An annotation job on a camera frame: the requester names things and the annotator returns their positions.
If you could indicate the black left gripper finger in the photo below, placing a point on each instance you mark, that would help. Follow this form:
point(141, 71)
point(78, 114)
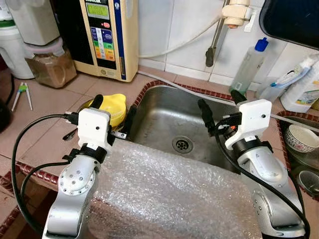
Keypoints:
point(130, 119)
point(96, 101)

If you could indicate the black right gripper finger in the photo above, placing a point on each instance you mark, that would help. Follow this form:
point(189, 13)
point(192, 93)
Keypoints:
point(238, 96)
point(205, 113)

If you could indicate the yellow plastic cup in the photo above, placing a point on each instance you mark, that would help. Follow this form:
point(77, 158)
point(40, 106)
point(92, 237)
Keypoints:
point(113, 107)

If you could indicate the clear bottle blue cap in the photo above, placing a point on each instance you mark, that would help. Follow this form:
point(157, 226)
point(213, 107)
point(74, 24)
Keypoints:
point(246, 69)

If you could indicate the large steel sink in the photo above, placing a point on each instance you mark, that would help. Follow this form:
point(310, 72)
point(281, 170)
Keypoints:
point(164, 119)

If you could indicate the clear plastic cup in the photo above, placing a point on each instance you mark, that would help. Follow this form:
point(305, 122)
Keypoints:
point(271, 92)

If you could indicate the round sink drain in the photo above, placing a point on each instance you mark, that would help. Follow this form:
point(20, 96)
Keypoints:
point(182, 144)

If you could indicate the grey metal faucet spout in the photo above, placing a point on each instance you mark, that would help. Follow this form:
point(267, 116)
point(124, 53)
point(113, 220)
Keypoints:
point(212, 55)

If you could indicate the clear jar brown powder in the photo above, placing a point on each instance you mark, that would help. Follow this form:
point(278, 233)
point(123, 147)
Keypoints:
point(50, 69)

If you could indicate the white plastic jug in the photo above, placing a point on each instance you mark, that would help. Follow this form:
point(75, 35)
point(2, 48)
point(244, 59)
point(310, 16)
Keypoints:
point(304, 94)

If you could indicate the cream water ionizer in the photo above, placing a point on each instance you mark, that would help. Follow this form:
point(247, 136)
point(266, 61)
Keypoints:
point(127, 40)

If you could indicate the white tongs green hinge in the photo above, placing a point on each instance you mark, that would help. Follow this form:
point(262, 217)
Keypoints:
point(22, 89)

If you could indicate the patterned ceramic bowl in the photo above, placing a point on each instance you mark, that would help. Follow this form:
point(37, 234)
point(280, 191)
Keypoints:
point(301, 137)

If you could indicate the bubble wrap sheet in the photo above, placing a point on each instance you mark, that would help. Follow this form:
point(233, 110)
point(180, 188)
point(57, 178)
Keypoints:
point(169, 194)

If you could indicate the cream faucet diverter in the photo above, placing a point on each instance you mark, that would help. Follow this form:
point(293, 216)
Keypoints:
point(237, 15)

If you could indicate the small steel sink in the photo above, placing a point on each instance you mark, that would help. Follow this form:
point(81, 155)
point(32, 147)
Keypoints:
point(299, 164)

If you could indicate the steel plate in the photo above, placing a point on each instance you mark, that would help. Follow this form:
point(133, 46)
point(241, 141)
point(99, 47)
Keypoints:
point(306, 159)

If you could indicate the black kettle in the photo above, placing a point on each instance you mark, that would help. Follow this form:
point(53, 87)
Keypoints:
point(4, 109)

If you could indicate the white canister green band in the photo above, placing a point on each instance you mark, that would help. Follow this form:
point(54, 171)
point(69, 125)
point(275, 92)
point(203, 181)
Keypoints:
point(15, 50)

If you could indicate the grey plastic container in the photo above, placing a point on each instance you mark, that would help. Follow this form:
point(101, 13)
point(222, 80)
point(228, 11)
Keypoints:
point(32, 22)

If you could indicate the steel cup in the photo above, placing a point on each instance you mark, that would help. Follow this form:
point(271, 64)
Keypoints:
point(310, 183)

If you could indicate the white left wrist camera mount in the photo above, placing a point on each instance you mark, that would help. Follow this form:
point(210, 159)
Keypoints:
point(93, 127)

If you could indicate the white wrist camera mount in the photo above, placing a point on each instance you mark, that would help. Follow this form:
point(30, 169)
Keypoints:
point(93, 127)
point(254, 119)

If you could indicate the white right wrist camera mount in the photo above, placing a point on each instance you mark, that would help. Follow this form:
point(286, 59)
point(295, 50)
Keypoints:
point(254, 119)

